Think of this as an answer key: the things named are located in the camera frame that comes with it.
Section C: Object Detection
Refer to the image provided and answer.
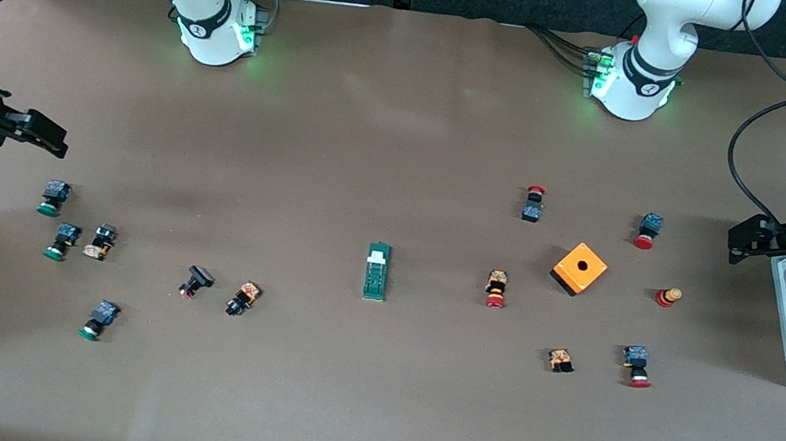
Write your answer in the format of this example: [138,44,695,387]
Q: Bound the green circuit board module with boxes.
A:
[360,240,395,303]

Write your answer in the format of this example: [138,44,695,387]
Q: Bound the green pushbutton with blue block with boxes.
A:
[36,178,74,220]
[42,220,83,265]
[76,297,123,346]

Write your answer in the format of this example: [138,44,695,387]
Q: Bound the red yellow button head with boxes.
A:
[654,284,684,311]

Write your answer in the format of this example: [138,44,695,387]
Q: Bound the red mushroom button blue block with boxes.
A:
[632,210,665,253]
[617,343,658,391]

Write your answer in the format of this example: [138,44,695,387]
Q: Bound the black pushbutton with white-orange block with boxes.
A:
[81,221,120,263]

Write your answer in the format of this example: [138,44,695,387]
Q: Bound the black square pushbutton red tip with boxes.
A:
[177,263,218,303]

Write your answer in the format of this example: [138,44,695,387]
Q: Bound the small red pushbutton blue block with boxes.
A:
[520,184,548,224]

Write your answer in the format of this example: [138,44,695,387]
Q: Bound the orange contact block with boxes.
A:
[546,346,577,376]

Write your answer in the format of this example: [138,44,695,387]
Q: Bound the black pushbutton with orange block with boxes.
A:
[224,278,264,321]

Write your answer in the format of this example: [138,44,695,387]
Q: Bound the red mushroom button orange block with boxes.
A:
[481,268,512,311]

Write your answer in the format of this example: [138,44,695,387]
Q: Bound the orange button enclosure box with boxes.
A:
[547,238,611,302]

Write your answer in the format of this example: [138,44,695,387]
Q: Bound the black base cable bundle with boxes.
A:
[521,24,604,80]

